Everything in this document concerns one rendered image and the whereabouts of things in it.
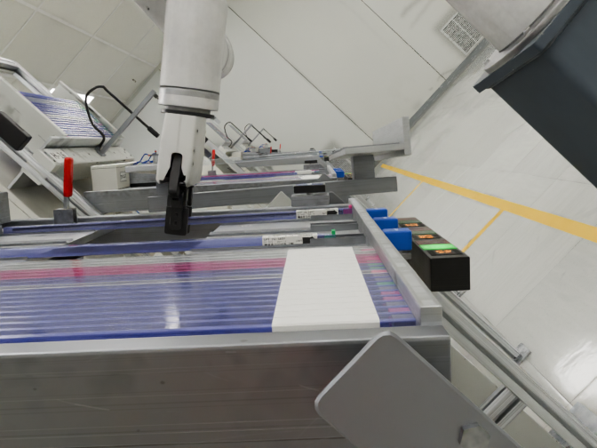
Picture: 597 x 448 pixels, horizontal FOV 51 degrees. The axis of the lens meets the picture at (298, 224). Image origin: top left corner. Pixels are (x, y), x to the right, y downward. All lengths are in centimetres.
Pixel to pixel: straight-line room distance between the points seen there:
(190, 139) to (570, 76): 54
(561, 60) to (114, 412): 81
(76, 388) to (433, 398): 18
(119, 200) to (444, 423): 161
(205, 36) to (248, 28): 767
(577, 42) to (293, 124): 749
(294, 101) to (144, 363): 812
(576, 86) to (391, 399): 77
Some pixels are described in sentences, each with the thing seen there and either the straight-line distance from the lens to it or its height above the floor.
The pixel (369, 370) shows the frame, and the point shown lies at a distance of 28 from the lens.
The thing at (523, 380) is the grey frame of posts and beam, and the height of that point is 32.
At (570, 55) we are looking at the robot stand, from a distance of 101.
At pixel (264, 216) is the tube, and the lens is 91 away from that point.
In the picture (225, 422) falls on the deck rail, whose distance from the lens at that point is 34.
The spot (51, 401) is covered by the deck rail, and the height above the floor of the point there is 85.
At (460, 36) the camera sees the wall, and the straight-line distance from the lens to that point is 871.
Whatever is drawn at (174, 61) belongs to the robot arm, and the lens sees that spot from 89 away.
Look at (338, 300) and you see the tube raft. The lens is 40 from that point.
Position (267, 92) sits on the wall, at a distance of 844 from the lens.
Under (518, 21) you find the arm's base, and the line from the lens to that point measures 104.
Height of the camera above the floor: 84
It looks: 4 degrees down
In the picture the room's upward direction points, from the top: 48 degrees counter-clockwise
